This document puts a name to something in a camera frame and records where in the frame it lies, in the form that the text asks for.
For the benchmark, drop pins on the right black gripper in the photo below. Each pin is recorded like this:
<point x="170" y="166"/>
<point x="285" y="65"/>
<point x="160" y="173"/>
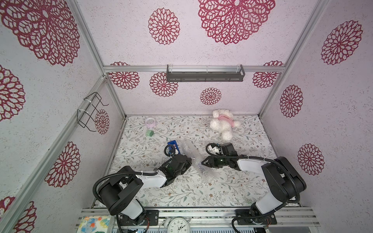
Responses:
<point x="211" y="161"/>

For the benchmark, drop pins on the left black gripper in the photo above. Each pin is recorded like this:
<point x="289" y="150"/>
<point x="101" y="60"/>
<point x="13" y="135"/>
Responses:
<point x="188" y="163"/>

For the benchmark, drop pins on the blue tape dispenser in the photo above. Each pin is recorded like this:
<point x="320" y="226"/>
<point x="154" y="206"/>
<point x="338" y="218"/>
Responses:
<point x="172" y="149"/>

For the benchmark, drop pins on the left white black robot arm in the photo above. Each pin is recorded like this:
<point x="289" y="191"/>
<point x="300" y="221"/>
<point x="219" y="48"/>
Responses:
<point x="118" y="191"/>

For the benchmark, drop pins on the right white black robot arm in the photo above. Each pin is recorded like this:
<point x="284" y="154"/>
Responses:
<point x="285" y="183"/>

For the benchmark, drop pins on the white teddy bear pink shirt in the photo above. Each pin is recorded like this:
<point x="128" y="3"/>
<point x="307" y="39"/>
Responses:
<point x="223" y="123"/>

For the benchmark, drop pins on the white analog clock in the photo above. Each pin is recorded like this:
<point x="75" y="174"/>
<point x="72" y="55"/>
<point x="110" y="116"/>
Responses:
<point x="179" y="225"/>

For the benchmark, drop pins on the colourful patterned box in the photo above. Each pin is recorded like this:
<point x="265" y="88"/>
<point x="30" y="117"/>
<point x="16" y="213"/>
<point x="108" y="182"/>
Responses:
<point x="96" y="224"/>

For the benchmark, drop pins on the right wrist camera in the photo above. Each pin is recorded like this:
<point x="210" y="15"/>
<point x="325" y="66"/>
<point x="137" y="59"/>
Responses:
<point x="215" y="149"/>

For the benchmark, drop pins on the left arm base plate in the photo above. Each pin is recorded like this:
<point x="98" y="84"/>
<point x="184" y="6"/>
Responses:
<point x="149" y="217"/>

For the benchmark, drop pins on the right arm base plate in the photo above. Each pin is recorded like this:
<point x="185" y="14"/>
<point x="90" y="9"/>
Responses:
<point x="254" y="217"/>

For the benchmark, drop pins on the black wall shelf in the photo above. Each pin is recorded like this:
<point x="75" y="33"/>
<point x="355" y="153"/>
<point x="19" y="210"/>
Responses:
<point x="205" y="76"/>

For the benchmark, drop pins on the black wire wall rack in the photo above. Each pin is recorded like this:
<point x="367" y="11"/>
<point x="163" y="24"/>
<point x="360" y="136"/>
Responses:
<point x="94" y="116"/>

